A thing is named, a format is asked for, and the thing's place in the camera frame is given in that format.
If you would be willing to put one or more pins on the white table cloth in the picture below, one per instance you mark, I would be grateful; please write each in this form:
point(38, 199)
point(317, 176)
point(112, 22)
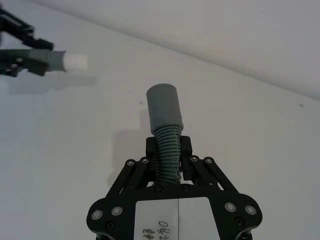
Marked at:
point(75, 155)

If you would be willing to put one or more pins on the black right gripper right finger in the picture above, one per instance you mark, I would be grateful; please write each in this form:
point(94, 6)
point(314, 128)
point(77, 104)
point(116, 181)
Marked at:
point(197, 172)

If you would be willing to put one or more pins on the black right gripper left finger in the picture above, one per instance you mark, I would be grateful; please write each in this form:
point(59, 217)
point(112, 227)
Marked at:
point(130, 177)

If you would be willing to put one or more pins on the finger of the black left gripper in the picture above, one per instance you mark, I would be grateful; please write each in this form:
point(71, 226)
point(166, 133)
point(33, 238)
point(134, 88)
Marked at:
point(17, 66)
point(23, 31)

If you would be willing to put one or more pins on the white curtain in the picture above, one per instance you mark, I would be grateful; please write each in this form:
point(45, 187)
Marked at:
point(237, 22)

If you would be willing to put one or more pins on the grey tube with white tip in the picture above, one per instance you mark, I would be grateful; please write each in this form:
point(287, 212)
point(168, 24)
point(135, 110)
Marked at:
point(75, 62)

